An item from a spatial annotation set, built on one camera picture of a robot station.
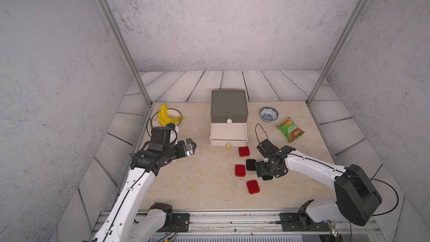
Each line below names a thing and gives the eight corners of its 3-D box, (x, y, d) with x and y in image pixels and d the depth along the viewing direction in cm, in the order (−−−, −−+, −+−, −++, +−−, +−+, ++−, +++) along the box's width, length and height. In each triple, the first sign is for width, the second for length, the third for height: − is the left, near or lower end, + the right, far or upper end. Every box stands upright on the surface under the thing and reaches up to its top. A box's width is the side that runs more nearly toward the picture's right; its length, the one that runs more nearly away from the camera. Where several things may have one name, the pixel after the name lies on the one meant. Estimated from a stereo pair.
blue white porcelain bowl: (265, 123, 110) (266, 119, 107) (257, 113, 116) (258, 109, 113) (278, 118, 113) (280, 114, 110) (270, 109, 119) (271, 104, 116)
